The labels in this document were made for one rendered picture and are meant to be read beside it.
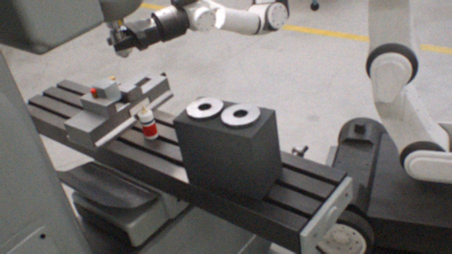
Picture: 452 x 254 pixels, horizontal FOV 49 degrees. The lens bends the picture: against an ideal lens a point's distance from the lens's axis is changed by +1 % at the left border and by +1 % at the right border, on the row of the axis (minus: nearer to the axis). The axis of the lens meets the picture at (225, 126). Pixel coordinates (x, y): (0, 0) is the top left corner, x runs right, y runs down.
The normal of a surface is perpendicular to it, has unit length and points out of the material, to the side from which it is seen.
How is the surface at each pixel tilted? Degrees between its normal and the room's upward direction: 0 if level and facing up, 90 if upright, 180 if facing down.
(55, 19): 90
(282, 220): 0
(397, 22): 90
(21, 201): 88
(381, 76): 90
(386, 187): 0
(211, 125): 0
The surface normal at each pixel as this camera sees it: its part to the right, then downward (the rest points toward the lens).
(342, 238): -0.35, 0.57
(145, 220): 0.77, 0.25
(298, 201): -0.15, -0.82
